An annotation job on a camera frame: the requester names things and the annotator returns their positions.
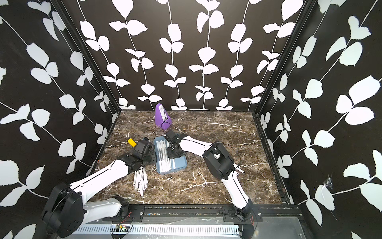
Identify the blue plastic storage box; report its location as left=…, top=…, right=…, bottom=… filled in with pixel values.
left=153, top=136, right=187, bottom=175

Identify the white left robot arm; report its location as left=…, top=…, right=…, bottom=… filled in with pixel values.
left=41, top=137, right=156, bottom=238

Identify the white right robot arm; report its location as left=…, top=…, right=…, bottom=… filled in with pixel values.
left=164, top=130, right=256, bottom=222

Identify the yellow block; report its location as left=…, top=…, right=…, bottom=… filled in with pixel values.
left=128, top=138, right=137, bottom=147

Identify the purple metronome-like object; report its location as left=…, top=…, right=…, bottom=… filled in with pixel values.
left=155, top=103, right=172, bottom=130

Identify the small green circuit board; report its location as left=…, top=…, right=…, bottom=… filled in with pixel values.
left=112, top=224, right=132, bottom=234

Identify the white slotted cable duct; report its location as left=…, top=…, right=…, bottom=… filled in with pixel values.
left=74, top=224, right=240, bottom=237

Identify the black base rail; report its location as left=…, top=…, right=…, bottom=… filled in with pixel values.
left=119, top=204, right=305, bottom=223

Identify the black left corner post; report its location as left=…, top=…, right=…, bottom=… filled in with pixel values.
left=50, top=0, right=121, bottom=113

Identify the black corner frame post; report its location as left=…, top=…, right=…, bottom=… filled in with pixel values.
left=253, top=0, right=317, bottom=116

